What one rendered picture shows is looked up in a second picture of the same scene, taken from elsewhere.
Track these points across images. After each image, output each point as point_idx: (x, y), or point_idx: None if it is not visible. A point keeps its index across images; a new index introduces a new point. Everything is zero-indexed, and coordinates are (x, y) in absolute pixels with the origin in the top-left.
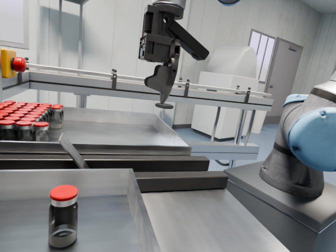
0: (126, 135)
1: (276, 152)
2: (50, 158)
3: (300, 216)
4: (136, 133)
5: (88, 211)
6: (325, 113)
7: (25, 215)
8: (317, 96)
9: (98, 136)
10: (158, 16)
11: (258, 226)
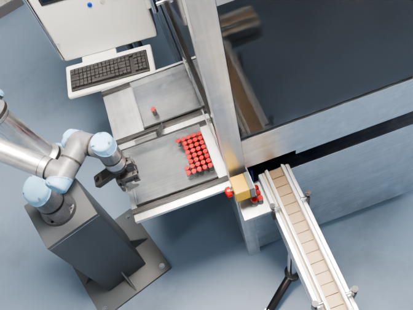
0: (152, 178)
1: (64, 199)
2: (169, 132)
3: (75, 179)
4: (147, 184)
5: (153, 122)
6: None
7: (165, 117)
8: (61, 152)
9: (166, 170)
10: None
11: (112, 128)
